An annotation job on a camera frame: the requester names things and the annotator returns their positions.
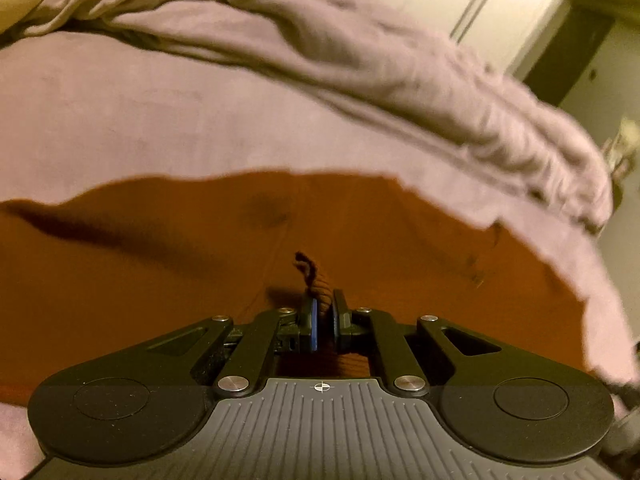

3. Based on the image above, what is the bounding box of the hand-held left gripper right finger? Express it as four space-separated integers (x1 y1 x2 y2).
330 289 502 399

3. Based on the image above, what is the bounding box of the purple bed sheet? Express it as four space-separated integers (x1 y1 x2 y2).
0 30 640 466

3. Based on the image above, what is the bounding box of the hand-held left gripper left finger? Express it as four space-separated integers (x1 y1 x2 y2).
145 296 322 399

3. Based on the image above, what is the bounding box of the crumpled purple blanket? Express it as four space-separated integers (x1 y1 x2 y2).
35 0 616 236

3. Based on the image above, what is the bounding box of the dark door frame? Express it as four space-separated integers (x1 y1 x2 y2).
522 5 616 108

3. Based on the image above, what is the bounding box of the rust orange knit sweater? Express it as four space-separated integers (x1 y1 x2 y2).
0 171 588 406

